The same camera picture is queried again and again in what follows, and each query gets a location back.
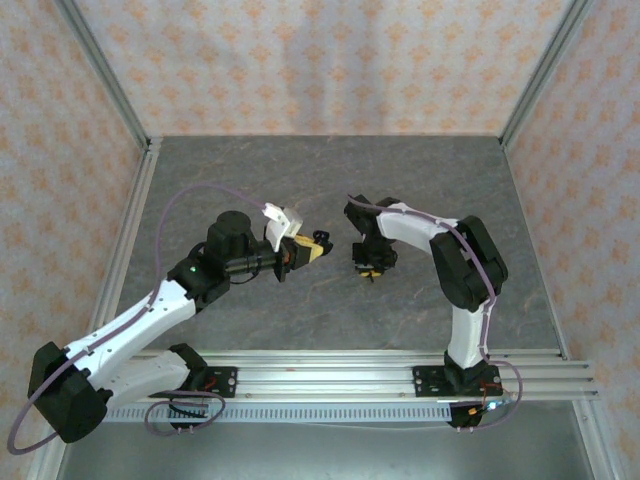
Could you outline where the small circuit board with LED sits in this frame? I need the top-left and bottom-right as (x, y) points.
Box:
(467, 398), (516, 417)

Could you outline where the grey metal base panel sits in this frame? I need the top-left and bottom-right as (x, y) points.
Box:
(54, 419), (596, 480)

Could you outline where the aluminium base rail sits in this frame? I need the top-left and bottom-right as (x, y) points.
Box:
(107, 349), (600, 402)

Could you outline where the aluminium side frame rail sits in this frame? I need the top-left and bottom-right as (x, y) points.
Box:
(27, 138), (164, 480)
(497, 137), (631, 480)

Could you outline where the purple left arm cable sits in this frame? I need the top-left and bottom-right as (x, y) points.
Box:
(8, 182), (269, 456)

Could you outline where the grey slotted cable duct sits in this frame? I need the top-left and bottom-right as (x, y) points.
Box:
(102, 403), (454, 425)

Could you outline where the black wire bundle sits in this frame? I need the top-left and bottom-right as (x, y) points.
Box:
(167, 402), (210, 420)

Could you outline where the aluminium upright frame post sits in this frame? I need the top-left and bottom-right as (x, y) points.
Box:
(498, 0), (597, 151)
(52, 0), (154, 151)

